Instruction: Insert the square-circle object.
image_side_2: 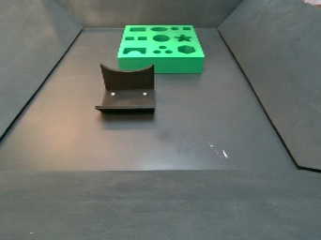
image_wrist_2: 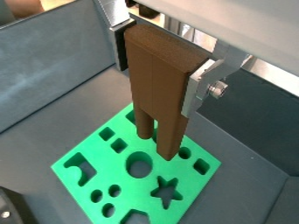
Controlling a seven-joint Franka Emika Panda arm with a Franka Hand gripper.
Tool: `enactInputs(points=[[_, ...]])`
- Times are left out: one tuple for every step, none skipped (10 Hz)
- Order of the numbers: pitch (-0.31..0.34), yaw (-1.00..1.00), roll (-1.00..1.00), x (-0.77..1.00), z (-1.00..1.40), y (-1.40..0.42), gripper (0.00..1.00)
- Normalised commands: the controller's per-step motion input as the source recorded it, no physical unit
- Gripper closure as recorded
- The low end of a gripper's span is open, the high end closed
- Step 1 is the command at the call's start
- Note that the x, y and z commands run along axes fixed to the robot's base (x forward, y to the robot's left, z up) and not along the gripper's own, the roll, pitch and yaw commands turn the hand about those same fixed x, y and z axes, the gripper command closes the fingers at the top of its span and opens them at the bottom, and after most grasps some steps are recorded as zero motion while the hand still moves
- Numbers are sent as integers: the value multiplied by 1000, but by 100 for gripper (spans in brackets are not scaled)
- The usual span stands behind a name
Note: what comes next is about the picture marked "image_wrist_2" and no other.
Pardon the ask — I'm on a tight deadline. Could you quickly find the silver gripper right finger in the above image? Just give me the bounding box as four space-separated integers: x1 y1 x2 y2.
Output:
182 40 249 117

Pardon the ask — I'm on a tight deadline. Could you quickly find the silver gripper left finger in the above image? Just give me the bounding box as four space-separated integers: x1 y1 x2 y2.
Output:
94 0 137 71

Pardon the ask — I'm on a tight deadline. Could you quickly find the black object at corner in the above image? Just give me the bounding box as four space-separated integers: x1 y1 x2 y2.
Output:
0 186 38 224

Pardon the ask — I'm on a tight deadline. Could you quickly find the green shape-sorting board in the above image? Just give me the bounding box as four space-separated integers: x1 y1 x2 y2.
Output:
51 106 221 224

